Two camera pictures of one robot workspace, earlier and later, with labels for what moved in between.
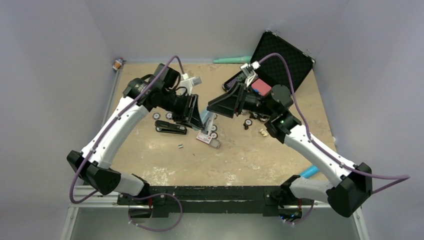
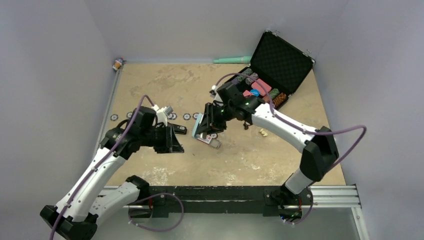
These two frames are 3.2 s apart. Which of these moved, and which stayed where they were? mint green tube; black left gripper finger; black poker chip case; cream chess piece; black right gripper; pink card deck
Moved: black right gripper; black left gripper finger
Stayed: cream chess piece; pink card deck; mint green tube; black poker chip case
